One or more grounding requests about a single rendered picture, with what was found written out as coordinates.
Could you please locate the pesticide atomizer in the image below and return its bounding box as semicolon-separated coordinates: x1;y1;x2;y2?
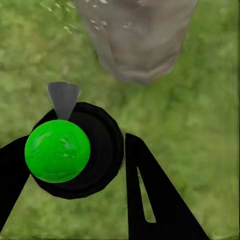
24;81;126;200

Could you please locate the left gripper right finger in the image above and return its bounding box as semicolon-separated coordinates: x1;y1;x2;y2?
124;133;210;240

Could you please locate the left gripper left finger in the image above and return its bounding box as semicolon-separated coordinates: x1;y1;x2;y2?
0;135;31;232

